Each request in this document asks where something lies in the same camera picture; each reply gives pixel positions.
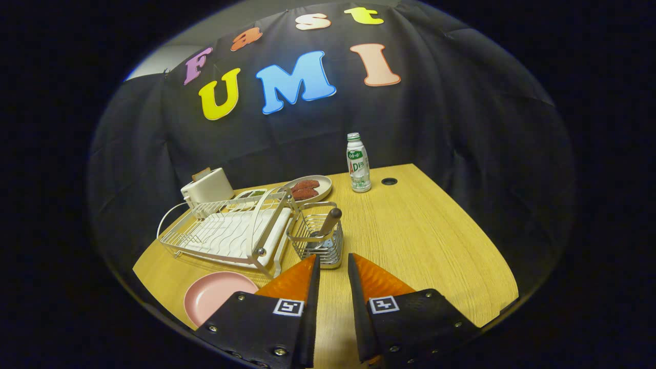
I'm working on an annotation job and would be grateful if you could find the white green-label drink bottle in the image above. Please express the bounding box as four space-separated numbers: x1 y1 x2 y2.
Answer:
346 133 372 193

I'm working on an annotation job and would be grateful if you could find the pink plate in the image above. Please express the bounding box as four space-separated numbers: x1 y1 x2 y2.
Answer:
183 272 259 329

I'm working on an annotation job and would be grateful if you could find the white drip tray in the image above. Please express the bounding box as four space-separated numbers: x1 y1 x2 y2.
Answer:
177 208 292 277

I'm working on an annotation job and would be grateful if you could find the white wire dish rack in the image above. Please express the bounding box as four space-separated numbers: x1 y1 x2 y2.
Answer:
156 186 300 278

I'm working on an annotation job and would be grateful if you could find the beige round plate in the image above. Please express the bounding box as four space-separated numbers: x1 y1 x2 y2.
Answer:
279 175 333 204

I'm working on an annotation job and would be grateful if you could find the cream toaster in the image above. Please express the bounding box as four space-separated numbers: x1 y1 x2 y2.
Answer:
180 168 235 209

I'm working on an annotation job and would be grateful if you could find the black backdrop cloth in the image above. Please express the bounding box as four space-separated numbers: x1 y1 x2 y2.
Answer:
87 0 575 308

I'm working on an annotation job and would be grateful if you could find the wooden-handled metal spoon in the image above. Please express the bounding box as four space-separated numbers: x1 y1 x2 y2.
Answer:
307 208 342 241

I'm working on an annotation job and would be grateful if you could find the metal wire basket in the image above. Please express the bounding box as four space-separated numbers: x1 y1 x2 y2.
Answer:
286 201 344 270

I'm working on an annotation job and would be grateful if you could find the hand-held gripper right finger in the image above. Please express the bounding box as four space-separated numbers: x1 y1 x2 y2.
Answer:
347 253 482 367

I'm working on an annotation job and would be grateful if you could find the white divided dish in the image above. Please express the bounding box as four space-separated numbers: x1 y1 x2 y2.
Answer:
225 188 270 211

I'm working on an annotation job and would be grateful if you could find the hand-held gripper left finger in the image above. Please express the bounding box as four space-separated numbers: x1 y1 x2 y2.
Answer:
195 255 321 368

